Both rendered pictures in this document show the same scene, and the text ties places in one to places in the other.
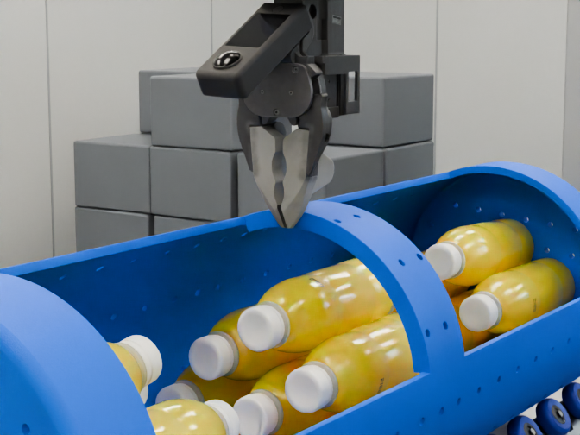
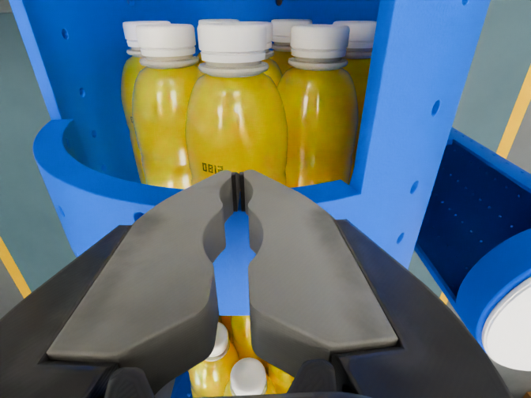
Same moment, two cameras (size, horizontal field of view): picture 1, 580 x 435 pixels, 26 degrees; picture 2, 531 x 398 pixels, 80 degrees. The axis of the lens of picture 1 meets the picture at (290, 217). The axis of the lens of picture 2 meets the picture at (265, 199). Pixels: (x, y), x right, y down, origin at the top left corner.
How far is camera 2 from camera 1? 1.05 m
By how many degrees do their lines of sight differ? 55
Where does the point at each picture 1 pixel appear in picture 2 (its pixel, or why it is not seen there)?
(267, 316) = (205, 28)
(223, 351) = (295, 33)
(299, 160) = (143, 251)
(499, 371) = not seen: hidden behind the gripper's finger
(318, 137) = (11, 328)
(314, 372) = (144, 32)
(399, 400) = (29, 35)
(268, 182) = (271, 203)
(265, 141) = (298, 293)
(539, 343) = not seen: hidden behind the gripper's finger
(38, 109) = not seen: outside the picture
